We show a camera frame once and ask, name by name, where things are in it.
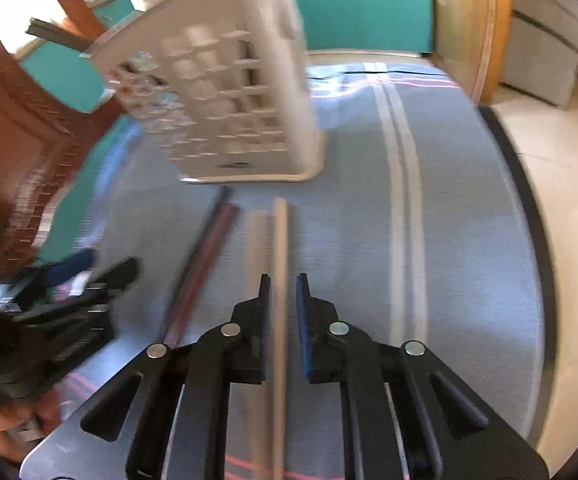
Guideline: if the person's left hand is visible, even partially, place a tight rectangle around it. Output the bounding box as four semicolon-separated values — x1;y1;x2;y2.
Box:
0;395;62;463

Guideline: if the blue striped towel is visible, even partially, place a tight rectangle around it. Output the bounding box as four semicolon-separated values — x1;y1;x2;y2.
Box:
64;62;544;480

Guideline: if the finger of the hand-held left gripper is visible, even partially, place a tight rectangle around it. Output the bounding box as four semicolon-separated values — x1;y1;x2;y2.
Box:
29;247;97;292
14;257;140;322

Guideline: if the beige chopstick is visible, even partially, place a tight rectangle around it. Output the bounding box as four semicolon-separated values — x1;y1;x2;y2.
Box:
269;197;290;480
244;210;272;480

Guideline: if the black chopstick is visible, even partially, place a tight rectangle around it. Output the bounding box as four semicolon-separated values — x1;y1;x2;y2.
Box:
161;185;235;346

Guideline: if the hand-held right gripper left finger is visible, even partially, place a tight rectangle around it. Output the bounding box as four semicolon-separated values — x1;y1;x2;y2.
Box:
80;274;272;480

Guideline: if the red-brown chopstick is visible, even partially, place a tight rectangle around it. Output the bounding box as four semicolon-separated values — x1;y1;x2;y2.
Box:
164;202;242;348

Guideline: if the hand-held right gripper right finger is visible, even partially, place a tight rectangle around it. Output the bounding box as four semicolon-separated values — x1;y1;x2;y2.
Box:
295;272;490;480

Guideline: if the white plastic laundry basket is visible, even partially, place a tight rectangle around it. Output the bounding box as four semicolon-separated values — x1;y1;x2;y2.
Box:
84;0;327;184

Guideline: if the carved wooden chair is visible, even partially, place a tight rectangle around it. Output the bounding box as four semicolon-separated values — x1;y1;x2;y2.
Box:
0;0;135;281

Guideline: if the grey drawer cabinet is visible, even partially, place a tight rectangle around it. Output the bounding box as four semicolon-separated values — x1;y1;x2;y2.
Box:
499;0;578;109

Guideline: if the light wooden panel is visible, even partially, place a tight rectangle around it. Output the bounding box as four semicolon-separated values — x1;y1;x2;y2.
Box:
431;0;513;106

